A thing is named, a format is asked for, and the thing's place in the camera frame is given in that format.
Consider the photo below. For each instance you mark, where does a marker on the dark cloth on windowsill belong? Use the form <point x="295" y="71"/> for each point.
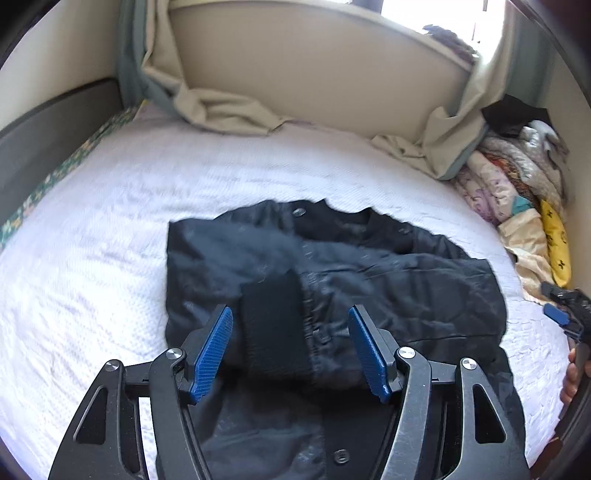
<point x="452" y="41"/>

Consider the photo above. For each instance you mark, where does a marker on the yellow printed pillow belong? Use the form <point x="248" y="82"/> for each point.
<point x="556" y="240"/>

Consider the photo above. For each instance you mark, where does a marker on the pile of folded blankets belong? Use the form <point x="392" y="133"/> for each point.
<point x="526" y="157"/>

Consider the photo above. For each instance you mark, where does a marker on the pink floral quilt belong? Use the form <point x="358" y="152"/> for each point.
<point x="489" y="189"/>

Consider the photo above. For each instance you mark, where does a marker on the person's right hand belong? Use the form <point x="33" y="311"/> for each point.
<point x="570" y="383"/>

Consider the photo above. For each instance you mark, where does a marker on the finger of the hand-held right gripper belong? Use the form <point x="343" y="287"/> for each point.
<point x="558" y="291"/>
<point x="558" y="316"/>

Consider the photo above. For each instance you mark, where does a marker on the white textured bed cover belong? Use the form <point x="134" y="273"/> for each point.
<point x="115" y="277"/>

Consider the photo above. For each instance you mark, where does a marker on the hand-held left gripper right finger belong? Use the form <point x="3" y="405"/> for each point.
<point x="369" y="355"/>

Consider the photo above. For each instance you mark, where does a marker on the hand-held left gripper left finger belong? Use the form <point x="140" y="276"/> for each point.
<point x="210" y="355"/>

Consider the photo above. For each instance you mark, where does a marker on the beige blanket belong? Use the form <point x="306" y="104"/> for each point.
<point x="531" y="249"/>

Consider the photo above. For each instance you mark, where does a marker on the black cloth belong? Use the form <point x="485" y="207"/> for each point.
<point x="512" y="115"/>

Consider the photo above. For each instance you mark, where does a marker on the dark grey headboard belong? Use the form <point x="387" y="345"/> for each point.
<point x="41" y="129"/>

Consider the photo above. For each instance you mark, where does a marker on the dark navy buttoned jacket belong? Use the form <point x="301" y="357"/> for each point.
<point x="415" y="295"/>

